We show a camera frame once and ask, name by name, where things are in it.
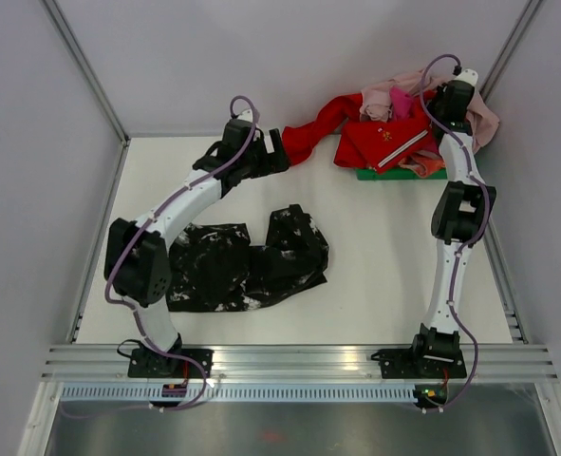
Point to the aluminium frame post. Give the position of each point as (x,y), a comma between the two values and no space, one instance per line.
(521,26)
(68,37)

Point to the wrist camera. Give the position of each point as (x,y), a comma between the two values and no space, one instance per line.
(249,115)
(467,76)

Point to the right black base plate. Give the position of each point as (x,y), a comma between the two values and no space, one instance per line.
(404,364)

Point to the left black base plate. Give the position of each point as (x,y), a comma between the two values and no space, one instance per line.
(148,364)

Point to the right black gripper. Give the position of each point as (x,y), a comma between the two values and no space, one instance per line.
(435,97)

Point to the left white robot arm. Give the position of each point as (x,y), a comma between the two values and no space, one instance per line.
(137,270)

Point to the left aluminium frame post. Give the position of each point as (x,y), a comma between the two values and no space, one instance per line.
(68,37)

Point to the green folded garment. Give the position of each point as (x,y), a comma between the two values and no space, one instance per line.
(393,174)

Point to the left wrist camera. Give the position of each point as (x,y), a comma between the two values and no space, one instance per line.
(249,115)

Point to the black white-splattered trousers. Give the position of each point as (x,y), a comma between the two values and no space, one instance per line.
(217,269)

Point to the aluminium mounting rail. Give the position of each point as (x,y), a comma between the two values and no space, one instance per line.
(497,363)

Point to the light pink trousers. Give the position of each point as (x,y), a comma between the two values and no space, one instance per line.
(377,105)

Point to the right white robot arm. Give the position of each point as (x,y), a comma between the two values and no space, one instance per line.
(458,223)

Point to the magenta pink trousers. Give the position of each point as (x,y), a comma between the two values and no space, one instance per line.
(401,102)

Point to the right aluminium frame post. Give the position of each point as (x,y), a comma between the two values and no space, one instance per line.
(521,26)

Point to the white slotted cable duct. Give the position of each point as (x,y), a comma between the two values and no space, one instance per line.
(246,393)

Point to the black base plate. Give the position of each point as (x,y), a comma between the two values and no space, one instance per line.
(148,364)
(404,364)

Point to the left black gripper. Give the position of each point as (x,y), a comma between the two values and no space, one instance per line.
(276,163)

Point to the red trousers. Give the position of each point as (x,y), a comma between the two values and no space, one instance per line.
(363,144)

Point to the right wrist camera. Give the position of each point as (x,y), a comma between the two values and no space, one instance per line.
(467,76)

